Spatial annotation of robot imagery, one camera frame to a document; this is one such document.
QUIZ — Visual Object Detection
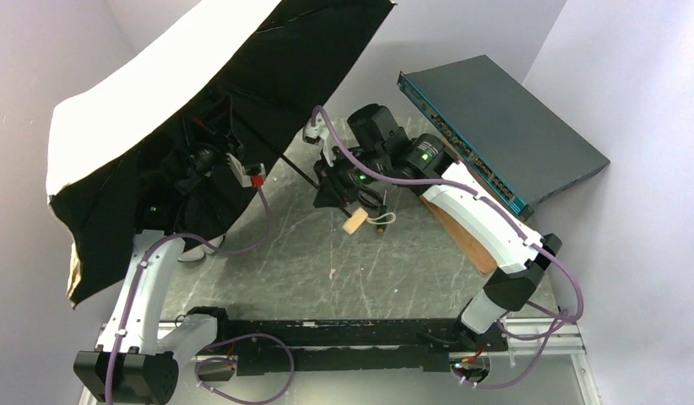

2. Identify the beige umbrella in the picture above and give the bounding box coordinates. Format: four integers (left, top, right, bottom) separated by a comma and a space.
46, 1, 394, 305

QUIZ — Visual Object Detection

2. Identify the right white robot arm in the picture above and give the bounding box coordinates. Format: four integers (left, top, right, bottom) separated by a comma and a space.
302, 104, 562, 337

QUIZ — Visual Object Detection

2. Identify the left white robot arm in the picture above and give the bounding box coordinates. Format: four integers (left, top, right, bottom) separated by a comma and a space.
73, 136, 265, 404

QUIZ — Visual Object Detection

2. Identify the wooden board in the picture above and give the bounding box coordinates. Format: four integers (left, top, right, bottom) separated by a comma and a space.
416, 133, 542, 276

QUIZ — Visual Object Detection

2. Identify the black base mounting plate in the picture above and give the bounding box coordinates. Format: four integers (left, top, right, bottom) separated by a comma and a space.
199, 318, 508, 376

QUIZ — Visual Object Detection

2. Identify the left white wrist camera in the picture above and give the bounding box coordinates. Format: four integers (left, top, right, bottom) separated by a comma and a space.
226, 154, 267, 189

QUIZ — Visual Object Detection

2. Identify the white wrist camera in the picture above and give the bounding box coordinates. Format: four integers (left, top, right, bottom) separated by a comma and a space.
301, 116, 333, 149
226, 154, 267, 189

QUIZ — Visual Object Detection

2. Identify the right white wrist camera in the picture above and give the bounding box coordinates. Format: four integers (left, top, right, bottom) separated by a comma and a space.
301, 116, 333, 149

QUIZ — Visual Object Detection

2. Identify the green handled screwdriver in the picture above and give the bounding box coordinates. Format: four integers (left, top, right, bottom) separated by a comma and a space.
372, 192, 392, 234

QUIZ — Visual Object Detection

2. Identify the dark teal network switch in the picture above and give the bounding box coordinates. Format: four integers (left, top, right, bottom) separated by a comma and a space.
398, 55, 610, 219

